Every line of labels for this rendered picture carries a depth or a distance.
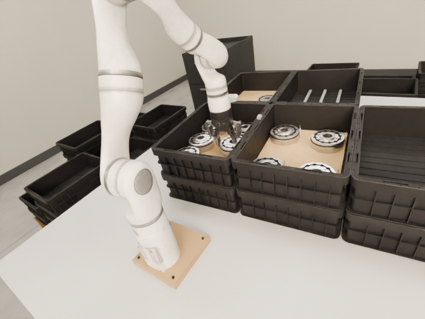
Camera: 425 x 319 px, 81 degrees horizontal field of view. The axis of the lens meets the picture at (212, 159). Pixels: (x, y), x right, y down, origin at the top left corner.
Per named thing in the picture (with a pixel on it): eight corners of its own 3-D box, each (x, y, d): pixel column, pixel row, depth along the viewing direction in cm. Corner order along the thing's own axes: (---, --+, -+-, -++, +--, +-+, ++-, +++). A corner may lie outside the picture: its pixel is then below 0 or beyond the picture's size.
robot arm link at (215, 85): (198, 95, 83) (219, 98, 78) (187, 47, 74) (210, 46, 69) (211, 88, 87) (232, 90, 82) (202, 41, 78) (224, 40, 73)
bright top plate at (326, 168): (333, 189, 63) (333, 187, 63) (293, 182, 68) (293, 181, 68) (338, 166, 70) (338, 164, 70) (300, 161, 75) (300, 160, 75)
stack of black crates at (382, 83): (402, 135, 194) (418, 78, 169) (400, 156, 174) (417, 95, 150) (345, 129, 215) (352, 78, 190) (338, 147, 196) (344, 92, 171)
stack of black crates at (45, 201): (86, 255, 152) (46, 202, 128) (62, 238, 168) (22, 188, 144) (134, 211, 178) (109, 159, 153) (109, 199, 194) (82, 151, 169)
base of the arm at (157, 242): (167, 275, 67) (147, 232, 58) (143, 263, 72) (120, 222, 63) (186, 247, 73) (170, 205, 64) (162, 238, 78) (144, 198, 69)
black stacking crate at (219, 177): (233, 192, 76) (228, 162, 70) (159, 176, 90) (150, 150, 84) (272, 130, 103) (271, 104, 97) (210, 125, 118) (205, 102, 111)
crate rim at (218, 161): (229, 167, 71) (228, 161, 69) (150, 154, 85) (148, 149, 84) (271, 108, 98) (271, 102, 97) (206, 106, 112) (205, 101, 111)
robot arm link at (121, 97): (121, 81, 60) (152, 80, 56) (126, 189, 65) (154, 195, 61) (87, 76, 52) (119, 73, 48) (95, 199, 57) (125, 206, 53)
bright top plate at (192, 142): (205, 148, 92) (205, 146, 92) (184, 145, 97) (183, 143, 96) (218, 134, 99) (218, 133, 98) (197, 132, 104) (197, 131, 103)
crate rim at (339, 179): (348, 187, 56) (350, 178, 55) (229, 168, 71) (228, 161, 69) (358, 111, 84) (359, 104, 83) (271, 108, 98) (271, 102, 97)
